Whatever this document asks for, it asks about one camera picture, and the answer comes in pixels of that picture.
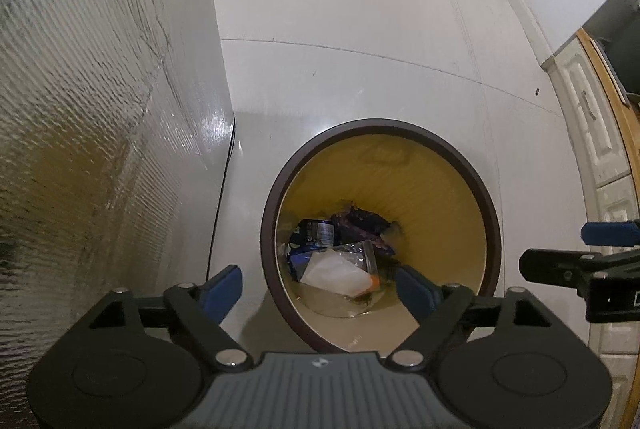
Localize blue purple plastic bag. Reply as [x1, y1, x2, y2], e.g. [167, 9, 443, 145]
[331, 206, 396, 258]

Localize brown round trash bin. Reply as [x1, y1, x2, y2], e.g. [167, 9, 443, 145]
[260, 119, 502, 354]

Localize white orange plastic bag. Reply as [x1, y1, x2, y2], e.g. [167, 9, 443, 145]
[291, 241, 382, 299]

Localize crushed blue drink can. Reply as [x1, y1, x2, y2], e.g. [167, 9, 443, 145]
[286, 219, 335, 282]

